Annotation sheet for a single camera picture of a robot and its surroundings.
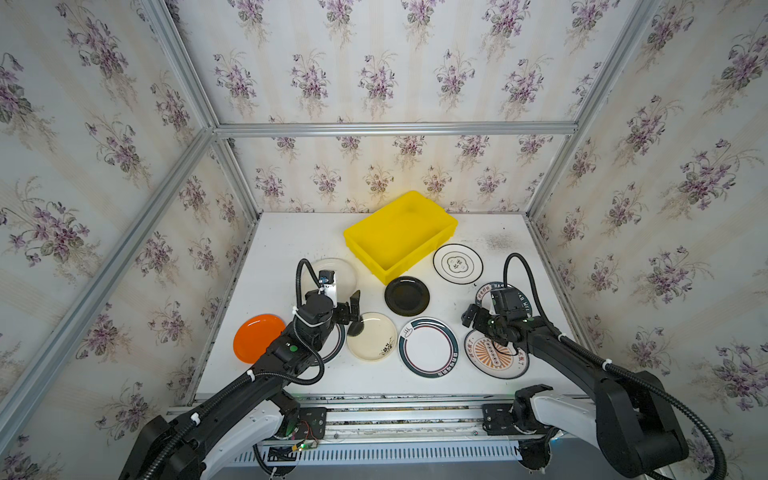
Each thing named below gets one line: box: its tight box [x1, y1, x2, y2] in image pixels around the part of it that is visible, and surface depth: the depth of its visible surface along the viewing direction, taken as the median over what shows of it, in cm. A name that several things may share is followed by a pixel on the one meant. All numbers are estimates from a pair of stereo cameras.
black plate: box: [384, 276, 430, 317], surface depth 98 cm
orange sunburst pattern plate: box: [464, 330, 530, 379], surface depth 82 cm
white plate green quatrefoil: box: [433, 243, 484, 285], surface depth 106 cm
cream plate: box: [346, 312, 397, 361], surface depth 89 cm
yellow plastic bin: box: [344, 190, 459, 286], surface depth 112 cm
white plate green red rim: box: [397, 316, 459, 379], surface depth 88 cm
